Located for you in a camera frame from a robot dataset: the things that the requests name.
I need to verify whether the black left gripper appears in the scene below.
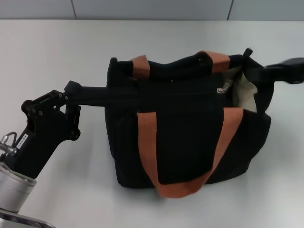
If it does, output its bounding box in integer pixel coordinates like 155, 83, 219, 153
2, 80, 82, 179

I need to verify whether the black bag with orange handles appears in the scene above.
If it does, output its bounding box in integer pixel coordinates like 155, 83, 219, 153
77, 47, 273, 199

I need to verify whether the silver-edged robot torso housing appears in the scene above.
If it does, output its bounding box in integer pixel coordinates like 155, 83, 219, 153
0, 207, 57, 228

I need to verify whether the left gripper cable with plug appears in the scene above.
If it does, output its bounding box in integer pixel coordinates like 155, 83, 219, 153
0, 132, 19, 155

